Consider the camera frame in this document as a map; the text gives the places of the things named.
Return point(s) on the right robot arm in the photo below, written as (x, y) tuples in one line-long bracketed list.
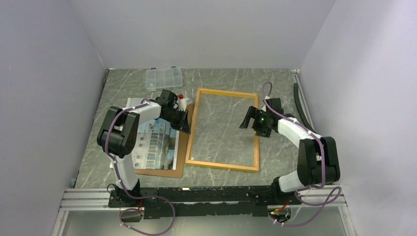
[(317, 155)]

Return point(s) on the aluminium rail frame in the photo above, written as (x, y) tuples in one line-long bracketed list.
[(329, 196)]

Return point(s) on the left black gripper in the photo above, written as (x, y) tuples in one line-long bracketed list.
[(185, 127)]

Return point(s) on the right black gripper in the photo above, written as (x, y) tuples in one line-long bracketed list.
[(253, 112)]

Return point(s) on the clear plastic organizer box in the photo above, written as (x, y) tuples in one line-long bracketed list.
[(163, 78)]

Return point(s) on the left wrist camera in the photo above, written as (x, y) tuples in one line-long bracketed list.
[(183, 102)]

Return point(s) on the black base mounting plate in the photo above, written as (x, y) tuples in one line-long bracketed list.
[(161, 202)]

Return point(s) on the brown backing board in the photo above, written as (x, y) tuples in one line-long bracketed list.
[(182, 153)]

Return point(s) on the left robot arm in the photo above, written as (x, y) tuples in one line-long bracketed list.
[(117, 135)]

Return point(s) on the yellow wooden picture frame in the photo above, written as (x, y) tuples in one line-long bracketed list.
[(256, 151)]

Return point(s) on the building photo print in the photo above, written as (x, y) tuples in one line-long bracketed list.
[(147, 133)]

